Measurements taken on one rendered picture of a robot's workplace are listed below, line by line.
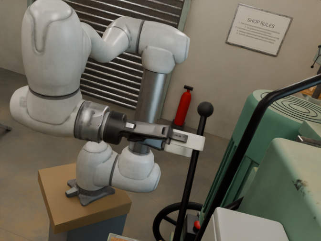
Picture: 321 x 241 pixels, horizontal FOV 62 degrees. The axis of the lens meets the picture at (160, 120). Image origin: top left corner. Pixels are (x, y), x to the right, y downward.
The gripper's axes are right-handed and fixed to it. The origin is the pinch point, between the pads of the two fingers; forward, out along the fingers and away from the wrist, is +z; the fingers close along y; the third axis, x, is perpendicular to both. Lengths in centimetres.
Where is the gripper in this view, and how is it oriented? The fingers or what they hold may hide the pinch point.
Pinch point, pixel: (192, 147)
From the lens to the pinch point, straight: 61.8
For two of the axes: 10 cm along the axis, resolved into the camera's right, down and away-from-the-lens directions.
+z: 9.7, 2.5, 0.1
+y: 0.7, -2.3, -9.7
